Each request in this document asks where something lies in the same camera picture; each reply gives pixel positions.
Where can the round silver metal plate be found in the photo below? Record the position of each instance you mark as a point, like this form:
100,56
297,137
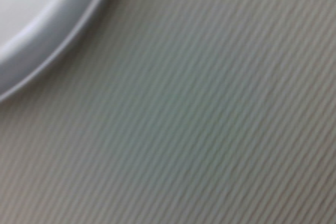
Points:
39,27

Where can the beige woven placemat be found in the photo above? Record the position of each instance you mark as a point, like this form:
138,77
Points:
183,121

